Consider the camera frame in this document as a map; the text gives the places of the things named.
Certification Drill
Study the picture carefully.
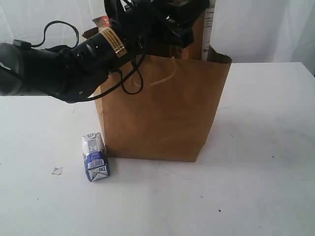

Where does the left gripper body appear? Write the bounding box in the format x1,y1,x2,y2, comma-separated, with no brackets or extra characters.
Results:
104,0,209,49

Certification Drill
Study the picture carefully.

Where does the brown pouch orange label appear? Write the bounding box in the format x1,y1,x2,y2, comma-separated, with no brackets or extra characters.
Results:
92,15,110,28

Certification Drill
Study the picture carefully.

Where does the spaghetti packet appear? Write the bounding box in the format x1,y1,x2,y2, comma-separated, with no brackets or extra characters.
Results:
169,0,217,61

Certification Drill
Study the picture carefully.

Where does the small milk carton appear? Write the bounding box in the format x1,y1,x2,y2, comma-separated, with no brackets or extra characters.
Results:
82,132,110,182

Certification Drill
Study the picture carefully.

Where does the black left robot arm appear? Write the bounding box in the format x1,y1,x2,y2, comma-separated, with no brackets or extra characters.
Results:
0,0,209,103

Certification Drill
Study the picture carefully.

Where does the brown paper bag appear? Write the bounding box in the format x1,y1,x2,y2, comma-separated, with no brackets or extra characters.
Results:
82,7,232,163

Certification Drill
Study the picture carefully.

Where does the small clear plastic scrap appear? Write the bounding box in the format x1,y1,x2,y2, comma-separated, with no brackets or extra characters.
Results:
52,167,63,176

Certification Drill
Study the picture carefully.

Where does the black strap cable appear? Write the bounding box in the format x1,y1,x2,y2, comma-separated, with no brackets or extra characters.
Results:
12,21,146,100

